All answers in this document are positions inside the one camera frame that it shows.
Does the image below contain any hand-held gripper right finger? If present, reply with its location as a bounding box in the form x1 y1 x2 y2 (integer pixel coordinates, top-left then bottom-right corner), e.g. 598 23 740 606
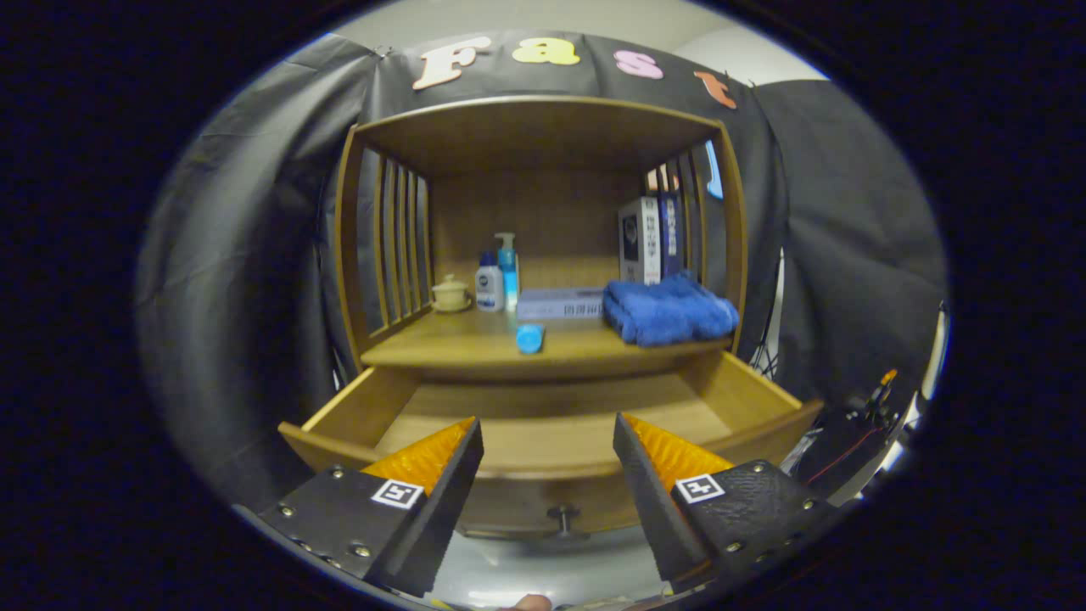
613 412 839 595

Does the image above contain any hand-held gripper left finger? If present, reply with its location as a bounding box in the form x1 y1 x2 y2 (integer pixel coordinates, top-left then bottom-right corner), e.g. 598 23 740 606
257 416 484 597

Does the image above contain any wooden drawer with black knob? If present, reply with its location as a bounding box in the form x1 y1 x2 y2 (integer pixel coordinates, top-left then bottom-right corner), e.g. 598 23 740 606
278 350 824 541

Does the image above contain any wooden countertop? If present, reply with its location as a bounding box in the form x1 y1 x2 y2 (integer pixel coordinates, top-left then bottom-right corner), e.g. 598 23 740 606
361 305 735 367

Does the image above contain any wooden cabinet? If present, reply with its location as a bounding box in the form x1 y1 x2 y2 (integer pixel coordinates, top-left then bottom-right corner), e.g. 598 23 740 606
333 95 749 378

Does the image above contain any black tripod stand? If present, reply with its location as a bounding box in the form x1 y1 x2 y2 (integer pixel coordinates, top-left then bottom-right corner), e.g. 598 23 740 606
751 250 790 378

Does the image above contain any black equipment stand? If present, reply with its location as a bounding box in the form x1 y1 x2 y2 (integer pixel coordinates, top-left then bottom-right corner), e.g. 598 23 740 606
789 407 892 502

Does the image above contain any folded blue towel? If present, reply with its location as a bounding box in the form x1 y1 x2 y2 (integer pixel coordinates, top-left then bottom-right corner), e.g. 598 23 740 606
602 272 741 347

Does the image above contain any cream lidded teacup with saucer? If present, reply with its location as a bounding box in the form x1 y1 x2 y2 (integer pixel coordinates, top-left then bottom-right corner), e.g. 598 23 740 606
430 273 472 313

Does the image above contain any white lotion bottle blue cap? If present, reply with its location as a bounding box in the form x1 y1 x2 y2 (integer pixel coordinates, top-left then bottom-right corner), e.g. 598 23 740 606
474 251 507 313

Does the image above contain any flat white book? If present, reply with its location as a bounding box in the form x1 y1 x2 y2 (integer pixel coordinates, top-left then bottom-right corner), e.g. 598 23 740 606
516 287 608 321

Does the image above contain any blue pump bottle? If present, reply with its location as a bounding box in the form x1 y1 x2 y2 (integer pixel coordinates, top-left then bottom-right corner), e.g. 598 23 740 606
495 233 520 310

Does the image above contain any black and orange device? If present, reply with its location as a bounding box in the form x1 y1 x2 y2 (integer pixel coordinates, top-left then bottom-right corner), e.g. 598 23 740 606
848 369 900 425

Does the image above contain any upright grey book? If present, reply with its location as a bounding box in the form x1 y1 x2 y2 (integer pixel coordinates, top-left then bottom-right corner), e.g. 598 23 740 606
618 196 662 286

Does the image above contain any upright dark blue book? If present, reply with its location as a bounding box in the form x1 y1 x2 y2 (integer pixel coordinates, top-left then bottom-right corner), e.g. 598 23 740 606
658 193 685 279

